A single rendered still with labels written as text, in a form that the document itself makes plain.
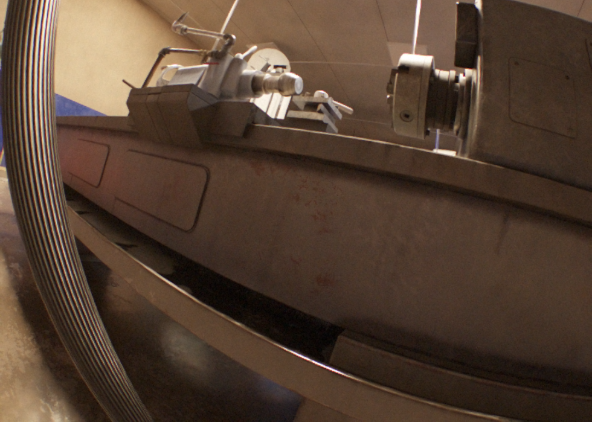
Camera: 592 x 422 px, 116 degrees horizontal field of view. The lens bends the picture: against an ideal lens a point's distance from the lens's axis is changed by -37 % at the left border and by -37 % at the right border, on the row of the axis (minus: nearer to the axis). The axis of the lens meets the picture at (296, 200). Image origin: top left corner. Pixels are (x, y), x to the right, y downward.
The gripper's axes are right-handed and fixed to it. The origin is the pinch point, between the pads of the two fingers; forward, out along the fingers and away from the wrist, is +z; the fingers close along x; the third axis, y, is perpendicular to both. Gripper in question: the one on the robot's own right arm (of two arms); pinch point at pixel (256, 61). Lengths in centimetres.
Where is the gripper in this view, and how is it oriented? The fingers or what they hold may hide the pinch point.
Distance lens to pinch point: 289.0
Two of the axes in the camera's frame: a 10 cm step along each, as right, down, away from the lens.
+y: 1.3, 5.3, -8.4
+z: -7.6, -5.0, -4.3
